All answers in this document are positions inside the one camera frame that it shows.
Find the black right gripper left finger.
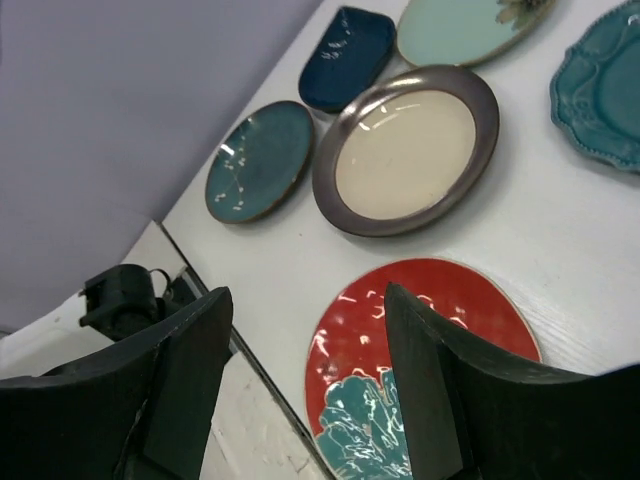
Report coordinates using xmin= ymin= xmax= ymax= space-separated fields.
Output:
xmin=1 ymin=287 xmax=233 ymax=479

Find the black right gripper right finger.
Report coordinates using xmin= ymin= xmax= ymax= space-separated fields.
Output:
xmin=385 ymin=284 xmax=639 ymax=479

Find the red plate with teal flower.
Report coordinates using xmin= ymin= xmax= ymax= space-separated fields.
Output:
xmin=304 ymin=258 xmax=542 ymax=479

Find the cream plate with metallic rim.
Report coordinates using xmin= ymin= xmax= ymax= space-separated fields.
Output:
xmin=312 ymin=65 xmax=500 ymax=238

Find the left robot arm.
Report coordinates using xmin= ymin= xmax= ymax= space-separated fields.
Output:
xmin=79 ymin=264 xmax=196 ymax=342

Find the navy blue leaf-shaped dish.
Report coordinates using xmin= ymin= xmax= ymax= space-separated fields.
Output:
xmin=298 ymin=6 xmax=396 ymax=113

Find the small dark teal round plate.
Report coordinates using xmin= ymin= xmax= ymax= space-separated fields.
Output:
xmin=204 ymin=100 xmax=315 ymax=224

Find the teal scalloped plate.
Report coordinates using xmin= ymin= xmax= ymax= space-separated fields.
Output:
xmin=549 ymin=1 xmax=639 ymax=174

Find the light green flower plate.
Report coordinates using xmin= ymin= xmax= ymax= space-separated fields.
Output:
xmin=396 ymin=0 xmax=555 ymax=67

